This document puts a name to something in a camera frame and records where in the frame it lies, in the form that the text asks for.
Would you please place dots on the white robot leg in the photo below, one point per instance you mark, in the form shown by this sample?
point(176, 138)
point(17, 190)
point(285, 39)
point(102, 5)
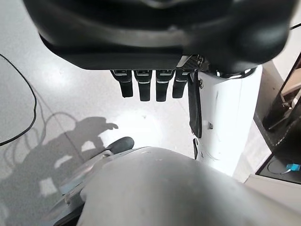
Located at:
point(225, 113)

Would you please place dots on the small blue tag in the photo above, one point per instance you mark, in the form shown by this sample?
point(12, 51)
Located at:
point(293, 167)

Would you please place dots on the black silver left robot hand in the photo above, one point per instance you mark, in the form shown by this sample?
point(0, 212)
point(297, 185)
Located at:
point(145, 42)

